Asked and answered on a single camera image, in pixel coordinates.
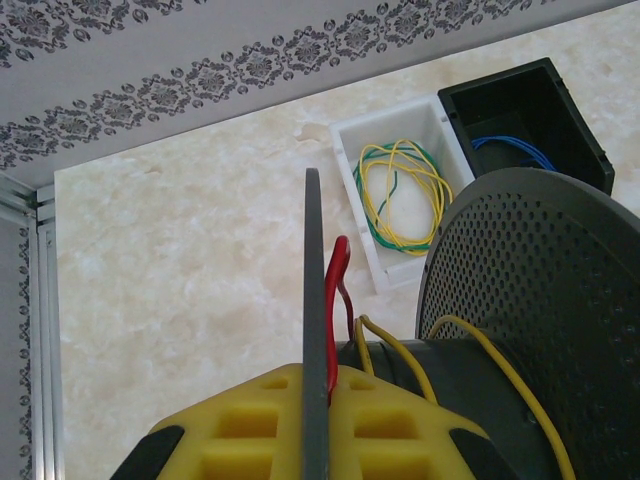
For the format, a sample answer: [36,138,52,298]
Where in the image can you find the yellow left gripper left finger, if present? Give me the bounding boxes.
[149,363,305,480]

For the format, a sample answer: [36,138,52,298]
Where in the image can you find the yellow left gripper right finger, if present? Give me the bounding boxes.
[329,366,482,480]

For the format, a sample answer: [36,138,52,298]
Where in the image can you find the yellow cable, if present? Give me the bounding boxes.
[359,139,454,251]
[353,314,576,480]

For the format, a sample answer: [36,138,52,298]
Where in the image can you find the red cable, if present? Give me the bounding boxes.
[324,235,357,406]

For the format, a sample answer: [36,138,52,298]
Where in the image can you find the dark grey cable spool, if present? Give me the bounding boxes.
[302,167,640,480]

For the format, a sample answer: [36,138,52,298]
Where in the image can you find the white plastic box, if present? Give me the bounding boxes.
[328,95,476,294]

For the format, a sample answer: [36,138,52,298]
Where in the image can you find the black plastic box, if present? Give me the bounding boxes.
[437,57,616,197]

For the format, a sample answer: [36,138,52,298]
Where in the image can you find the green cable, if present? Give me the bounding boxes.
[352,144,441,257]

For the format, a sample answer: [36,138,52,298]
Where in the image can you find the aluminium enclosure frame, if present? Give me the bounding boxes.
[0,172,66,480]

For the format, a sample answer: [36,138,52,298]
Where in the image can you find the yellow coiled cable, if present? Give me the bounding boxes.
[359,139,454,251]

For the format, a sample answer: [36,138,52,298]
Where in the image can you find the blue cable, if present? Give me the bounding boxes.
[469,134,556,174]

